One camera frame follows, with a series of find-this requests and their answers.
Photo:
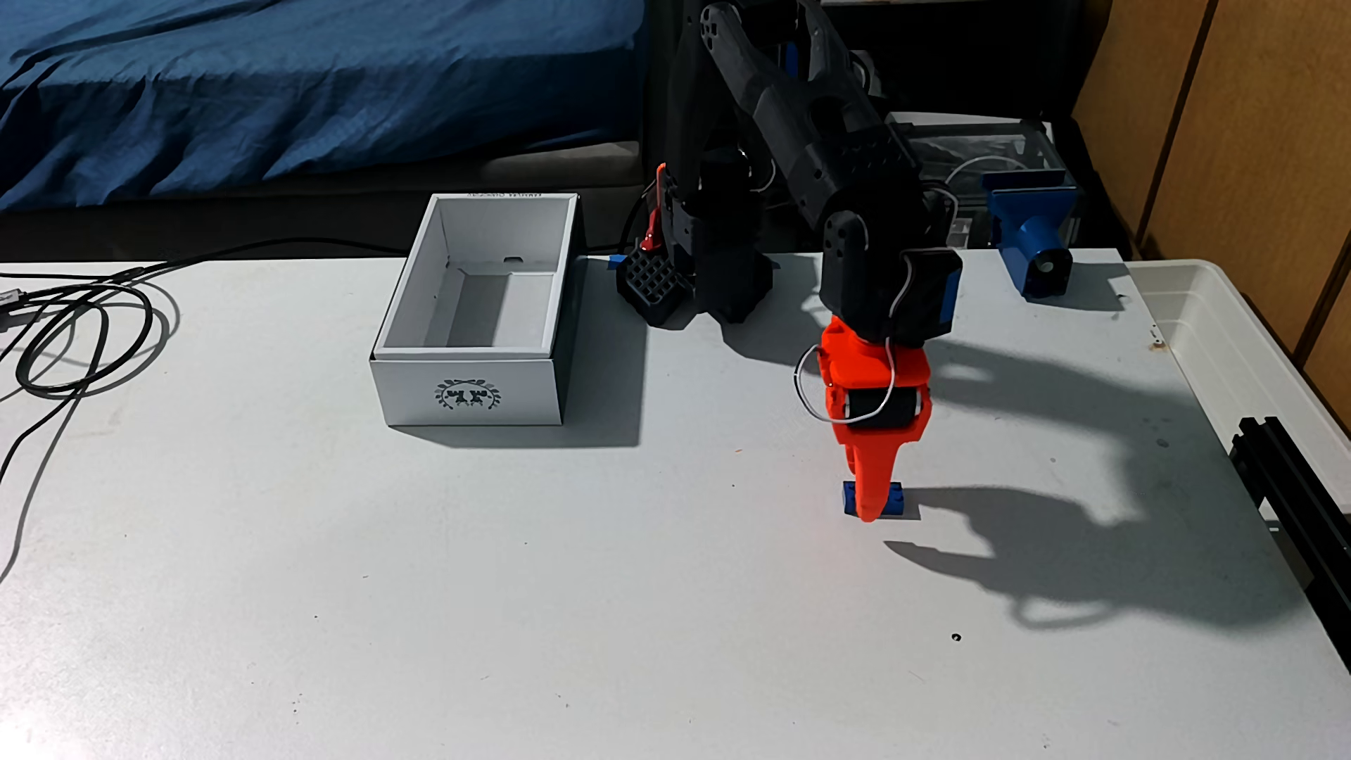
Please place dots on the white cardboard box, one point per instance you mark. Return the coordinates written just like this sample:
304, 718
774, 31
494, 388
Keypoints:
464, 369

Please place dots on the white plastic bin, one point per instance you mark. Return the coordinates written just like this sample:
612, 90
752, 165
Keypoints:
1214, 338

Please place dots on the black aluminium extrusion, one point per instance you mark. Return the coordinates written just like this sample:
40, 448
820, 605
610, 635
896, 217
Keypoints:
1293, 496

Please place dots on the blue toy brick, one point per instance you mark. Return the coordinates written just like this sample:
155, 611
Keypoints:
896, 500

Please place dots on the clear plastic container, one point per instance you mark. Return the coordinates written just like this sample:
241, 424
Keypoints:
992, 148

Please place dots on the blue bed sheet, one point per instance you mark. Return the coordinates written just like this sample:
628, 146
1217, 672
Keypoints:
317, 84

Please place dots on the blue printed holder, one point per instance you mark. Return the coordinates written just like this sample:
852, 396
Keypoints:
1029, 238

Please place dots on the dark bed base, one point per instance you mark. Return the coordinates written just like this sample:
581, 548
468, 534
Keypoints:
317, 206

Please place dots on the brown wooden cabinet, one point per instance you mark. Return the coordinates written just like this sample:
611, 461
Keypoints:
1245, 127

